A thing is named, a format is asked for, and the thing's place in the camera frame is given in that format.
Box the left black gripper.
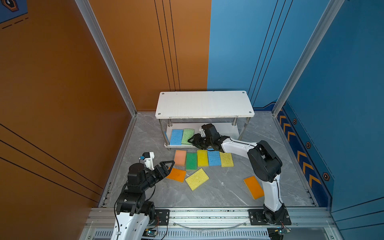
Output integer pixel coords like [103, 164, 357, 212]
[140, 160, 174, 193]

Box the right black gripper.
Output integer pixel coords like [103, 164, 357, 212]
[186, 133, 213, 150]

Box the light green sponge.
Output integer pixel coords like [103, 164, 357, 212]
[182, 129, 195, 145]

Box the blue sponge row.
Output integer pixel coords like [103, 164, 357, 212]
[208, 151, 221, 167]
[170, 129, 184, 146]

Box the pale yellow sponge row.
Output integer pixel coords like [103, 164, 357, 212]
[220, 152, 234, 168]

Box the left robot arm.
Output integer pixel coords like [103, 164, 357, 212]
[111, 161, 175, 240]

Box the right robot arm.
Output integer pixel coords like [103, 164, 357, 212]
[188, 124, 292, 227]

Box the white two-tier shelf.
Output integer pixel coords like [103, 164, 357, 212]
[156, 91, 255, 149]

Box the orange sponge left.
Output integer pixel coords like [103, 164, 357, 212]
[166, 168, 187, 183]

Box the orange sponge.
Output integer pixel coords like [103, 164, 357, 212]
[244, 176, 265, 200]
[166, 168, 187, 183]

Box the pink sponge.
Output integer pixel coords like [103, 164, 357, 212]
[174, 150, 187, 167]

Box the bright yellow sponge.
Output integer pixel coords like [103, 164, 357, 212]
[197, 150, 209, 168]

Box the dark green sponge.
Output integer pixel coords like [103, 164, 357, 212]
[186, 153, 198, 171]

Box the pale yellow sponge tilted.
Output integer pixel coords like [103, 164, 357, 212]
[186, 169, 209, 191]

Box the green circuit board left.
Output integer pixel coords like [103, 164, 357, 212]
[143, 229, 159, 238]

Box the orange sponge right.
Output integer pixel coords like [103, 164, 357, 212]
[244, 176, 265, 200]

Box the circuit board right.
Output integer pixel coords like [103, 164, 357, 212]
[267, 228, 291, 240]

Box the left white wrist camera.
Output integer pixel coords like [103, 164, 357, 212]
[139, 152, 155, 171]

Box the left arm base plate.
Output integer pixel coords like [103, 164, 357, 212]
[148, 209, 170, 226]

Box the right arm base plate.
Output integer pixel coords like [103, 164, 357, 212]
[248, 207, 292, 226]

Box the aluminium front rail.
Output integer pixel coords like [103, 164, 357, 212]
[80, 207, 343, 240]

